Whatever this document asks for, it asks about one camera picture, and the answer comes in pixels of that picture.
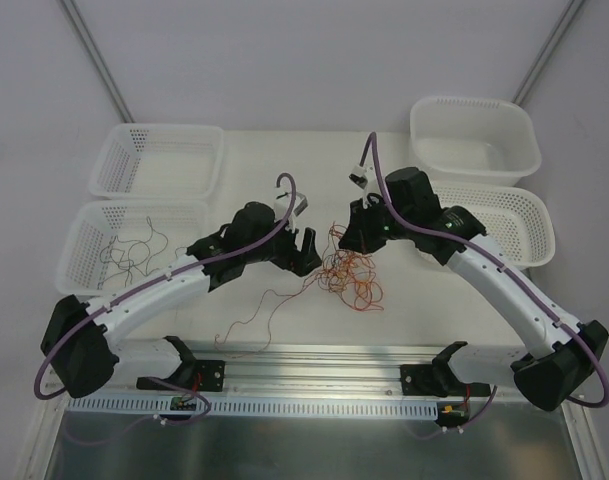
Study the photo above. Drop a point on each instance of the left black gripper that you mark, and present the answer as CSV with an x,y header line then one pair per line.
x,y
294,254

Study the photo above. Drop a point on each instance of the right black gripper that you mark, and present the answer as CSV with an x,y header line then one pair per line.
x,y
360,232

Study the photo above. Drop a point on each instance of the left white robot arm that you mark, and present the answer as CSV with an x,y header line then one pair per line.
x,y
86,343

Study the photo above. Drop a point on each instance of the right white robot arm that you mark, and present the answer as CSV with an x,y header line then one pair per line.
x,y
558,351

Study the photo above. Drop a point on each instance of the rear right white tub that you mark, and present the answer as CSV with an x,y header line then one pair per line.
x,y
473,140

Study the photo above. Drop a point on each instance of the front right white basket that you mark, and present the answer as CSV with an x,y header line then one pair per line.
x,y
517,219

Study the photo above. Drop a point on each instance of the white basket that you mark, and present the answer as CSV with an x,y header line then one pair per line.
x,y
158,161
113,244
517,219

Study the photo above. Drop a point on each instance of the rear left white basket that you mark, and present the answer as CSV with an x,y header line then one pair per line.
x,y
158,161

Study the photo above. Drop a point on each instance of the front left white basket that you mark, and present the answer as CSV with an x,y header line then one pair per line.
x,y
113,244

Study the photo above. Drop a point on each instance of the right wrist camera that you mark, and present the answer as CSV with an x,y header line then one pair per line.
x,y
365,178

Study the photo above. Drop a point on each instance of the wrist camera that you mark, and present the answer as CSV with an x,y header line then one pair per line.
x,y
365,178
291,202

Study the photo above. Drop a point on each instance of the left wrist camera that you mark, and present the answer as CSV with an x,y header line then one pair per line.
x,y
291,202

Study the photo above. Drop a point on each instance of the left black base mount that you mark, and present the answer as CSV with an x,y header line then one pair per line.
x,y
208,375

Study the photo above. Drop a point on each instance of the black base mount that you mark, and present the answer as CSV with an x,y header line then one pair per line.
x,y
427,380
208,375

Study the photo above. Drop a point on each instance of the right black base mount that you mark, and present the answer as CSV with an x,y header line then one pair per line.
x,y
427,380

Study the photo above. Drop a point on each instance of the aluminium rail frame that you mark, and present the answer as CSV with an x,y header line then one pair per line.
x,y
509,439

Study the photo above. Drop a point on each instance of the right frame post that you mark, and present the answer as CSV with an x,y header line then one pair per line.
x,y
568,17

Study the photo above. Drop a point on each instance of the frame post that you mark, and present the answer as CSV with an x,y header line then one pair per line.
x,y
568,17
78,24

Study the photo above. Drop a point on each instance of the left frame post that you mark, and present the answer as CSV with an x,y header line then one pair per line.
x,y
78,24

